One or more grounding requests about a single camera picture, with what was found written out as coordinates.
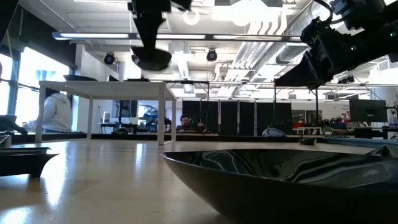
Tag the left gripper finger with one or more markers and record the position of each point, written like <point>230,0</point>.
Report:
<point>150,31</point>

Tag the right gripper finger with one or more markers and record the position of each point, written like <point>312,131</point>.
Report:
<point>298,74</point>

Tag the black square mini plate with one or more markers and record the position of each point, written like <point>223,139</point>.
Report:
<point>136,80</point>
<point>21,165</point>

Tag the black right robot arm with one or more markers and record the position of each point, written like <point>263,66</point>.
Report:
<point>373,37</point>

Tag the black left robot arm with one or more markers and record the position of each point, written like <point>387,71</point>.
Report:
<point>6,12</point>

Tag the white low table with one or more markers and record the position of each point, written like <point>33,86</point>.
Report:
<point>308,127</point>

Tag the long linear ceiling light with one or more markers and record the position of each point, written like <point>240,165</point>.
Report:
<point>93,35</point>

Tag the small potted plant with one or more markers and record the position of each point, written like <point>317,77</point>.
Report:
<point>327,128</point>

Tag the white and dark ball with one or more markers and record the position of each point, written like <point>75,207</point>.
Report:
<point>272,132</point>

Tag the white perforated metal shelf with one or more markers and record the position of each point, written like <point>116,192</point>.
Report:
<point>124,90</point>

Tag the black monitor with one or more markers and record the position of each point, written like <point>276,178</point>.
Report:
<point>368,110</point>
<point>129,108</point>

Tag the black room divider panels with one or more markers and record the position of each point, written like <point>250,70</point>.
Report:
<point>230,118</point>

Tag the person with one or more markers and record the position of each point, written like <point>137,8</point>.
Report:
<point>185,122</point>
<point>57,112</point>

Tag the silver ventilation duct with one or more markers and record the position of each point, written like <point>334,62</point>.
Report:
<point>287,53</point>

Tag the black hanging ceiling camera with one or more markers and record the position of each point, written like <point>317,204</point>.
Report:
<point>109,58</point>
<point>211,55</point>

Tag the black aluminium rig frame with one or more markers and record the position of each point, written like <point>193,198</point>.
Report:
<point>248,137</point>

